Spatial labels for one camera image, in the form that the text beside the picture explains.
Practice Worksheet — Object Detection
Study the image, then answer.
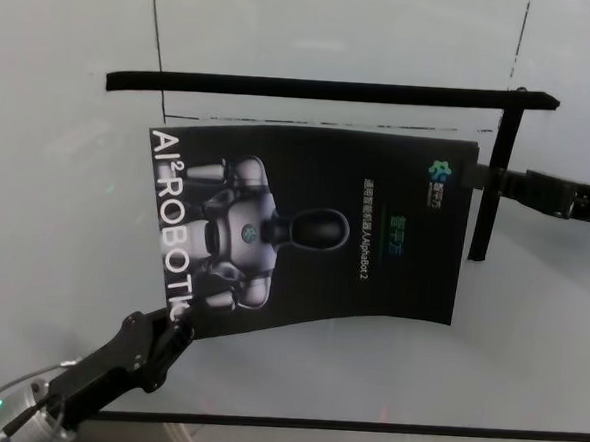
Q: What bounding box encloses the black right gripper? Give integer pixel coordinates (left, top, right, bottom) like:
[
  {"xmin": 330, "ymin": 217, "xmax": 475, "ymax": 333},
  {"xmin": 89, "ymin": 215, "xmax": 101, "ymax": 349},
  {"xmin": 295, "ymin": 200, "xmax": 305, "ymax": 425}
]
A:
[{"xmin": 457, "ymin": 163, "xmax": 590, "ymax": 228}]

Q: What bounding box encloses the black robot poster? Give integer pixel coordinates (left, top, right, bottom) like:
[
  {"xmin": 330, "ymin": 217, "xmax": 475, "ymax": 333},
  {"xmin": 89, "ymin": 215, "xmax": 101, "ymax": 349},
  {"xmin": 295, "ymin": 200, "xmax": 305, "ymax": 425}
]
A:
[{"xmin": 135, "ymin": 114, "xmax": 482, "ymax": 356}]

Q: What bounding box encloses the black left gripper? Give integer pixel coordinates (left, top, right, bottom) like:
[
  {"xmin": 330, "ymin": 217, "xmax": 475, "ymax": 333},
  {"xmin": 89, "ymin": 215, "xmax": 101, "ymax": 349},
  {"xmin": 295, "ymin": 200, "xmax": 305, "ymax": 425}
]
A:
[{"xmin": 44, "ymin": 303, "xmax": 198, "ymax": 434}]

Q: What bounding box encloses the black table edge frame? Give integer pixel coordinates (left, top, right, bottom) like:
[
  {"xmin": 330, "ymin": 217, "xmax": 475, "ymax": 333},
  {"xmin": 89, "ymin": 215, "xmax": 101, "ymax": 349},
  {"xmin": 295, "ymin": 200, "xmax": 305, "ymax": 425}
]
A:
[{"xmin": 77, "ymin": 401, "xmax": 590, "ymax": 442}]

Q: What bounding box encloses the short black tape strip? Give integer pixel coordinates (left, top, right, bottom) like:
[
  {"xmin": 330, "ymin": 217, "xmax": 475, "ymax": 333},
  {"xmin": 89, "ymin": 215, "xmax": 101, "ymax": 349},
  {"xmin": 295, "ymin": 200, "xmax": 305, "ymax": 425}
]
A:
[{"xmin": 466, "ymin": 104, "xmax": 526, "ymax": 266}]

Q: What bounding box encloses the left arm wrist cable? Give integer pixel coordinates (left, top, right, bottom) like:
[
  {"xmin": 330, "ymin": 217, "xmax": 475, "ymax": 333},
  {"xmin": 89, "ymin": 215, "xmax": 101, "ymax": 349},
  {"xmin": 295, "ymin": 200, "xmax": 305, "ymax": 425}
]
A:
[{"xmin": 0, "ymin": 354, "xmax": 85, "ymax": 442}]

